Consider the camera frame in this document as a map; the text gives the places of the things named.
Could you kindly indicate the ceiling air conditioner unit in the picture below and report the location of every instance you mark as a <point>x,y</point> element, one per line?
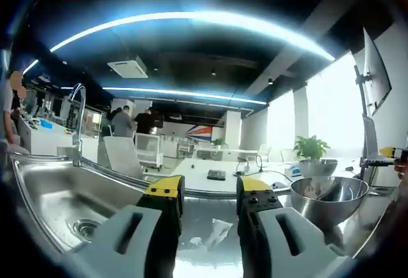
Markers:
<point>127,67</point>

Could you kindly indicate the blue tray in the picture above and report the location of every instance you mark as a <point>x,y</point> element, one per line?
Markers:
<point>45,124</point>

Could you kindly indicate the short ceiling light strip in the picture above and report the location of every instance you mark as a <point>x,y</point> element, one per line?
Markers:
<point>30,66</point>

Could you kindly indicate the long ceiling light strip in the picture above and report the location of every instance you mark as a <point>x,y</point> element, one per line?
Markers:
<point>191,16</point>
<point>185,92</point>

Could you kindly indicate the chrome sink faucet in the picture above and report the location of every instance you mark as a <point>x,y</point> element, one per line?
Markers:
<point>76,137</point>

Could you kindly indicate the steel bowl with water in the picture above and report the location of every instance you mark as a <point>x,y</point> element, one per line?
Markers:
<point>344,209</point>

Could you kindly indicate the flat black device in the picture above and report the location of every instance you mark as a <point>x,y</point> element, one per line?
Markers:
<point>216,174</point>

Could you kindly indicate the white wheeled cart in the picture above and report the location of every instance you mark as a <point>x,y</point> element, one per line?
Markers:
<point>148,150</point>

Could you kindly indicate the stainless steel sink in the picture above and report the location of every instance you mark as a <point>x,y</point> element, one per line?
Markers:
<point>54,195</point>

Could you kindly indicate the computer monitor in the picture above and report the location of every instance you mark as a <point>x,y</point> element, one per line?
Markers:
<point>374,74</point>

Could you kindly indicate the person's right hand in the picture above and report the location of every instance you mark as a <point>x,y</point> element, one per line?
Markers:
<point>401,171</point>

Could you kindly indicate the white cabinet counter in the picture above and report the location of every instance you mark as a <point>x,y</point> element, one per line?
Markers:
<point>48,141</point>

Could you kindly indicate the large green potted plant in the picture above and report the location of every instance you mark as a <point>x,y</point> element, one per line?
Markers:
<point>310,147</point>

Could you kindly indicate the small green potted plant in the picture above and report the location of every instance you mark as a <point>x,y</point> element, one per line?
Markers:
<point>220,142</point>

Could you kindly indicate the small white remote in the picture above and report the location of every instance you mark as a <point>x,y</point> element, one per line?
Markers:
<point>281,186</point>

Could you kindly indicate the crumpled white tissue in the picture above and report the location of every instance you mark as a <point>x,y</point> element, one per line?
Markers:
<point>220,230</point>

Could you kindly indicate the black gooseneck microphone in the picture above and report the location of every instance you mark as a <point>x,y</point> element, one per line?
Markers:
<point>259,164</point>

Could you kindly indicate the white blue box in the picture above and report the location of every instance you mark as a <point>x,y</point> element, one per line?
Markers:
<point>293,172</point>

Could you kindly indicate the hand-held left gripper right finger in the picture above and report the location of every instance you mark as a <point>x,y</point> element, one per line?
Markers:
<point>287,246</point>

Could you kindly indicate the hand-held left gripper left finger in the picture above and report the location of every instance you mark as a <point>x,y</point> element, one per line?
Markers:
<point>134,243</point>

